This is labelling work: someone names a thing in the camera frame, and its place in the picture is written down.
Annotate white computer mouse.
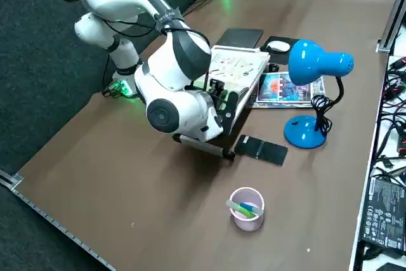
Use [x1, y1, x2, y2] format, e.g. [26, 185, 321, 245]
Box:
[266, 41, 291, 53]

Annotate aluminium profile post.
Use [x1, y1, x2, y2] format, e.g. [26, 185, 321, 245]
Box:
[376, 0, 406, 53]

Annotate black power adapter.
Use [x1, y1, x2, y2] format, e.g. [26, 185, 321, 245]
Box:
[360, 175, 406, 251]

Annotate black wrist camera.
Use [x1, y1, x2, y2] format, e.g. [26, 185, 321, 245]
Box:
[209, 77, 226, 94]

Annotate black mouse pad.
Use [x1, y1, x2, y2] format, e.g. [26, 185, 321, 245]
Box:
[259, 36, 301, 65]

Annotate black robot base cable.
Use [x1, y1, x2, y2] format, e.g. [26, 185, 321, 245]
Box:
[182, 0, 219, 18]

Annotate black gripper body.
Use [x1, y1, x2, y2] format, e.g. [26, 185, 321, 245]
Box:
[213, 91, 230, 117]

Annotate green highlighter pen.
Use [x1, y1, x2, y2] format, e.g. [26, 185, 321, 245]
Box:
[225, 200, 257, 220]

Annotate blue desk lamp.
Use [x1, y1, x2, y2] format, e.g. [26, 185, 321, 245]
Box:
[283, 38, 355, 150]

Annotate metal table edge rail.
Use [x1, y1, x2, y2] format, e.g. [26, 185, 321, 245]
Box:
[0, 169, 117, 271]

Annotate black notebook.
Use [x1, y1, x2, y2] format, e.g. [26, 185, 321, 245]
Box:
[217, 28, 265, 50]

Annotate black lamp power cable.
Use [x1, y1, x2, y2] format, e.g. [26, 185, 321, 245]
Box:
[310, 94, 333, 135]

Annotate white book stand aluminium legs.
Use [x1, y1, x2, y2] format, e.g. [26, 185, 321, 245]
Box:
[173, 44, 272, 161]

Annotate blue colourful magazine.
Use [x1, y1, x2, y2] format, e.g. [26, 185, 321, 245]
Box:
[252, 72, 327, 109]

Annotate black folding smartphone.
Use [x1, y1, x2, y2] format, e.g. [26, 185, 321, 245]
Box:
[233, 134, 289, 166]

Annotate blue pen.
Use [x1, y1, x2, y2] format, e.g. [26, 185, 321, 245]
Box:
[239, 202, 264, 216]

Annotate black power cord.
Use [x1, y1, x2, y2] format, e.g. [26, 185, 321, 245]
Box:
[361, 242, 406, 271]

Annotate pink pen cup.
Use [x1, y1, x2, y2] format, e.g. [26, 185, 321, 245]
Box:
[228, 187, 266, 232]

